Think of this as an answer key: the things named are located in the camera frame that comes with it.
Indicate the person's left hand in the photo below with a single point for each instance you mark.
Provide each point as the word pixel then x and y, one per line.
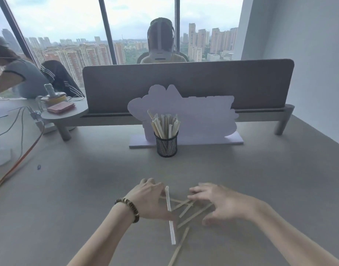
pixel 146 200

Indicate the person's right hand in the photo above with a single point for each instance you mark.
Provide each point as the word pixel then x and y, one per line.
pixel 230 204

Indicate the person's right thumb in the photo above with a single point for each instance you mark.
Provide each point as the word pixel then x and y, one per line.
pixel 211 219

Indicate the person's left thumb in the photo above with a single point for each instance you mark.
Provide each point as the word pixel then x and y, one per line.
pixel 167 217

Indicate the person's right forearm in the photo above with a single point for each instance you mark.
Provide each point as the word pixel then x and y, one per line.
pixel 291 232

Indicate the person's left forearm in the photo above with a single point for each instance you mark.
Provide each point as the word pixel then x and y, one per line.
pixel 103 238

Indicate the thin wooden stick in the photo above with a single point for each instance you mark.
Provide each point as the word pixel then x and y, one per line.
pixel 176 200
pixel 178 206

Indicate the long wooden stick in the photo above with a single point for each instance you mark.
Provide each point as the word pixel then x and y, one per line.
pixel 193 217
pixel 180 245

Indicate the short wooden stick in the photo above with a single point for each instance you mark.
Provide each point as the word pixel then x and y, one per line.
pixel 185 210

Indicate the black mesh pen cup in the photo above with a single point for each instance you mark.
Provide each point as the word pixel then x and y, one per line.
pixel 166 146

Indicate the bundle of sticks in cup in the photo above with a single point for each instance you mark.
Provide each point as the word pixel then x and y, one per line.
pixel 164 126

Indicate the white cloud-shaped sign board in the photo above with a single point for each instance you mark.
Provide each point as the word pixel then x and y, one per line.
pixel 202 119

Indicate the grey desk riser shelf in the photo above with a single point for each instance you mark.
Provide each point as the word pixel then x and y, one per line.
pixel 258 116

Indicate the grey desk divider panel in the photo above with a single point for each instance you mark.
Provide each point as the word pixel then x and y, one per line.
pixel 186 80

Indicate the white power strip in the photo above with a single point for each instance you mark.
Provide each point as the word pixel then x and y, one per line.
pixel 43 126

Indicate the small white bottle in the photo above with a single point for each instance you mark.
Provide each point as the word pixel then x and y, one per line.
pixel 49 89

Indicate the black jacket with white stripes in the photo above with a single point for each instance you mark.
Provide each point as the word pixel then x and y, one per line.
pixel 61 77

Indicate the dark window frame bar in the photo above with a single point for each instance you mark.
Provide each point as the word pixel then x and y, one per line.
pixel 15 29
pixel 107 27

